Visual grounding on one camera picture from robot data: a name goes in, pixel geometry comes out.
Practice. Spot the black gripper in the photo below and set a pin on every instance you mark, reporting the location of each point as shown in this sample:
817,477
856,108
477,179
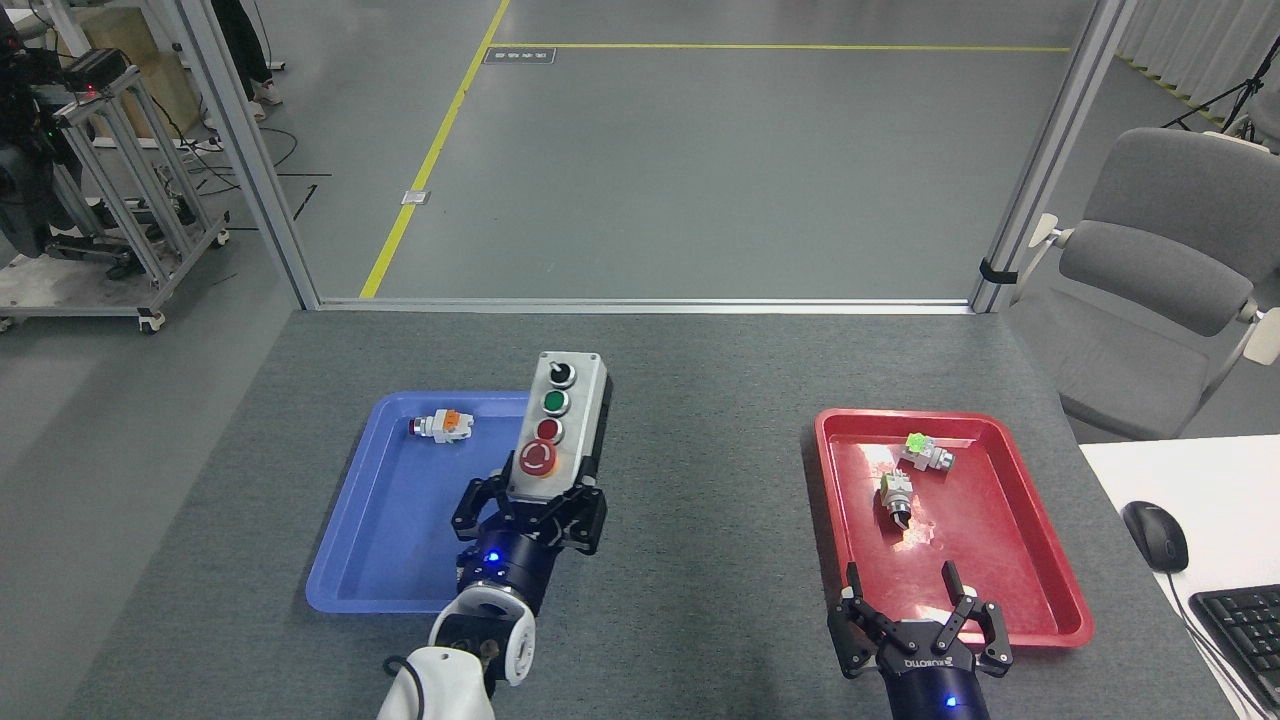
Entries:
505,565
930,680

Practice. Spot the grey four-button control box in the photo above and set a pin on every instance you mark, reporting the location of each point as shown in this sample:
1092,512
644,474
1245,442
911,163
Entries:
580,400

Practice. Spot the blue plastic tray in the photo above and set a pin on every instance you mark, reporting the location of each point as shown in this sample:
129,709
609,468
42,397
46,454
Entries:
400,520

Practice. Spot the red plastic tray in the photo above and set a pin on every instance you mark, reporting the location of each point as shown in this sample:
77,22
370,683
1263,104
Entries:
1000,520

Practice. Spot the silver aluminium crossbar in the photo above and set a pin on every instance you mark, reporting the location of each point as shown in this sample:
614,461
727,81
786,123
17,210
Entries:
650,306

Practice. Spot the black computer mouse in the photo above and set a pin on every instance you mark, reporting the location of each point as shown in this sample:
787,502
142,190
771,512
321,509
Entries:
1155,535

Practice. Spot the white desk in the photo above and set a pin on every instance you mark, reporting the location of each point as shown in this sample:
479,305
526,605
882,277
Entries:
1200,480

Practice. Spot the black keyboard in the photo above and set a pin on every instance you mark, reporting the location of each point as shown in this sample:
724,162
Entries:
1245,630

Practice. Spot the silver floor socket plate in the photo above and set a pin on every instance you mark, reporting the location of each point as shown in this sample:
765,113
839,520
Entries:
416,197

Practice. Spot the grey office chair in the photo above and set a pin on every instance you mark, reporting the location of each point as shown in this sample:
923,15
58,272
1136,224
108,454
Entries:
1150,270

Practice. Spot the dark floor label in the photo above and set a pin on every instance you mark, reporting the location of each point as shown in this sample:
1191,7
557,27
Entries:
519,56

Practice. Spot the person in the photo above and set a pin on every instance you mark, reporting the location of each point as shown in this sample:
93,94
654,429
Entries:
245,50

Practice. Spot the brown wooden crate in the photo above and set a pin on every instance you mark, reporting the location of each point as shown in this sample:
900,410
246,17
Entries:
165,85

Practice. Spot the black machine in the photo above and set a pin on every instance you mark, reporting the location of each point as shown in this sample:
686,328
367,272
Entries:
25,190

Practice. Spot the black tripod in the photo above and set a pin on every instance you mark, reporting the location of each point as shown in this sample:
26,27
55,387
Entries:
1235,95

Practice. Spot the white curtain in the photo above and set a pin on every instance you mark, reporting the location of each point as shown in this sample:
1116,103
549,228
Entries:
1200,40

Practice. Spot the white orange push button switch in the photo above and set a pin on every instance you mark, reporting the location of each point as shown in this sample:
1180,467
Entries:
445,426

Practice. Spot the black knob selector switch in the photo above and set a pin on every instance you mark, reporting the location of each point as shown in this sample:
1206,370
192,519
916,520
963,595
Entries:
895,492

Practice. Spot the green push button switch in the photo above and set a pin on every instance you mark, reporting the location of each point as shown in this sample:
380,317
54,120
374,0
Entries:
925,455

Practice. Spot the black post clip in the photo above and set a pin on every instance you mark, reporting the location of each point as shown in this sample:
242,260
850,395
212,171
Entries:
996,272

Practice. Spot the silver aluminium post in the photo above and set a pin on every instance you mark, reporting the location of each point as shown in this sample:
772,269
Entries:
1055,150
245,150

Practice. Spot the aluminium frame cart on wheels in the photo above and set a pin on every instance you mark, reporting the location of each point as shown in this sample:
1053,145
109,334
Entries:
150,240

